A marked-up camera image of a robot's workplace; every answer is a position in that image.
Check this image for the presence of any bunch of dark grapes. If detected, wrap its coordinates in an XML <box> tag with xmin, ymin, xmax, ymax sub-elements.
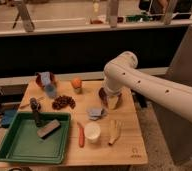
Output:
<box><xmin>52</xmin><ymin>95</ymin><xmax>76</xmax><ymax>110</ymax></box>

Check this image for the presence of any purple bowl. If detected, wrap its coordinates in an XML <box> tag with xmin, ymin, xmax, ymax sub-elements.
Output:
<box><xmin>98</xmin><ymin>87</ymin><xmax>123</xmax><ymax>108</ymax></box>

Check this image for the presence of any white cup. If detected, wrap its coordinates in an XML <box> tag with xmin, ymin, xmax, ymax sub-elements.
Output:
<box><xmin>84</xmin><ymin>122</ymin><xmax>101</xmax><ymax>143</ymax></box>

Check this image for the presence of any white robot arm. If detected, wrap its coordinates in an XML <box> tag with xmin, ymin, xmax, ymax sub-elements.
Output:
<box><xmin>103</xmin><ymin>51</ymin><xmax>192</xmax><ymax>123</ymax></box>

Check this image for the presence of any grey rectangular block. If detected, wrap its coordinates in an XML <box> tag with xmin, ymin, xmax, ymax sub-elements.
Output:
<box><xmin>37</xmin><ymin>120</ymin><xmax>61</xmax><ymax>138</ymax></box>

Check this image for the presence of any blue box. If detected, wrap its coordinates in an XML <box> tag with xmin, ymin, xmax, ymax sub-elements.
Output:
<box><xmin>1</xmin><ymin>109</ymin><xmax>16</xmax><ymax>128</ymax></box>

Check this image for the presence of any wooden table board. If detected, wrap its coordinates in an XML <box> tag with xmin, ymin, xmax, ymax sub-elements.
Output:
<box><xmin>0</xmin><ymin>79</ymin><xmax>149</xmax><ymax>168</ymax></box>

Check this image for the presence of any orange carrot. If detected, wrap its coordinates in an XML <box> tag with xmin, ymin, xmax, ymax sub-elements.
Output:
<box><xmin>77</xmin><ymin>122</ymin><xmax>85</xmax><ymax>148</ymax></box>

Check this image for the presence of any orange fruit on cup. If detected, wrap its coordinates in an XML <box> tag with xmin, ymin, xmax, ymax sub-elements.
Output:
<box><xmin>71</xmin><ymin>78</ymin><xmax>82</xmax><ymax>94</ymax></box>

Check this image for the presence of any green plastic tray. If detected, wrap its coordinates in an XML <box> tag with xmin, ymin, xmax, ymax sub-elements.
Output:
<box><xmin>0</xmin><ymin>112</ymin><xmax>71</xmax><ymax>164</ymax></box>

